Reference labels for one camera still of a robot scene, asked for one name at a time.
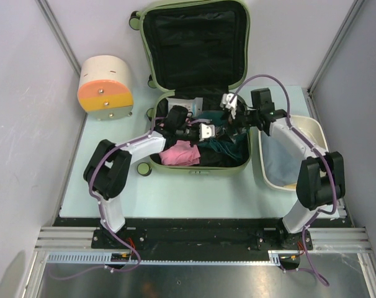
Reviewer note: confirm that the white plastic tray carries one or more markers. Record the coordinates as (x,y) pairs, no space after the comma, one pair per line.
(311,129)

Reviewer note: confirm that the white cloth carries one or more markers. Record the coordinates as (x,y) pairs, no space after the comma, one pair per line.
(194,106)

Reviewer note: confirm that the grey blue cloth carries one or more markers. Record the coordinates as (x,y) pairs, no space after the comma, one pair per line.
(281,168)

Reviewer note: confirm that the grey slotted cable duct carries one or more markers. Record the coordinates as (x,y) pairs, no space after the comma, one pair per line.
(63,257)

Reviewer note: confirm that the light blue table mat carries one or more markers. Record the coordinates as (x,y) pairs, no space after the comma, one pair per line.
(172,194)

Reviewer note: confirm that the green hard shell suitcase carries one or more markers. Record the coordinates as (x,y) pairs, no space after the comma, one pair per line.
(195,50)

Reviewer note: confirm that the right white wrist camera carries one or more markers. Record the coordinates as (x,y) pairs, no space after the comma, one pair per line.
(230,102)

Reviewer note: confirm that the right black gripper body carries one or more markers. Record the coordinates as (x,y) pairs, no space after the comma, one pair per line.
(245,118)

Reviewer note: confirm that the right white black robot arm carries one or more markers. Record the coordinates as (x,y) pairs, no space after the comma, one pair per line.
(321,178)

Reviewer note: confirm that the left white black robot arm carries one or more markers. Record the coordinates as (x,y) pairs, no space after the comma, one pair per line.
(107,171)

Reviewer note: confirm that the round cream drawer cabinet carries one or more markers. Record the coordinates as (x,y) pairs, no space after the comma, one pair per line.
(105,88)

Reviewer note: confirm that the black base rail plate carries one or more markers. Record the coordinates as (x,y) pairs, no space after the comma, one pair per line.
(202,240)

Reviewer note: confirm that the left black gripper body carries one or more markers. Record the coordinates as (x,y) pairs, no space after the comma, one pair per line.
(190,134)

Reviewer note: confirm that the yellow cloth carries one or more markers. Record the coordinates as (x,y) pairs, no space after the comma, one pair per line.
(291,186)

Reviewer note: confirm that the dark teal cloth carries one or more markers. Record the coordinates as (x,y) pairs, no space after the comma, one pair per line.
(228,141)

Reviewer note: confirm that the pink cloth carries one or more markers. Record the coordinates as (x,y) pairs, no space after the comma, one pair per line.
(181,154)

